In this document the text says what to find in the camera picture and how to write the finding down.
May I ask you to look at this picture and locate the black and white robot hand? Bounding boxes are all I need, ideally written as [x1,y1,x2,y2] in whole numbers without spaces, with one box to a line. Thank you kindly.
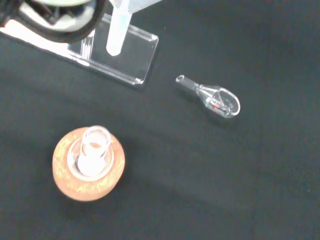
[0,0,109,44]

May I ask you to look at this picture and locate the clear acrylic funnel stand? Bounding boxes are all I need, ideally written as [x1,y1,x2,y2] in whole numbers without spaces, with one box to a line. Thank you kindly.
[0,12,160,88]

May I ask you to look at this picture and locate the clear glass weighing funnel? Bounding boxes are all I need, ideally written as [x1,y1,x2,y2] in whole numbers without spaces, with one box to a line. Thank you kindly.
[175,74,241,119]

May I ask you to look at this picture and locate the clear round-bottom glass flask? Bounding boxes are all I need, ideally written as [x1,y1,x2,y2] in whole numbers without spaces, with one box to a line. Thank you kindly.
[67,125,116,180]

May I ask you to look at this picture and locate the black bench cloth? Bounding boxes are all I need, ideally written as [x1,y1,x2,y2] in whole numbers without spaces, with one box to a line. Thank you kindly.
[0,0,320,240]

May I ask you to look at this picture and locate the cork ring flask support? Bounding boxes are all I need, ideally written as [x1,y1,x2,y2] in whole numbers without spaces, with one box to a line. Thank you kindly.
[51,126,126,202]

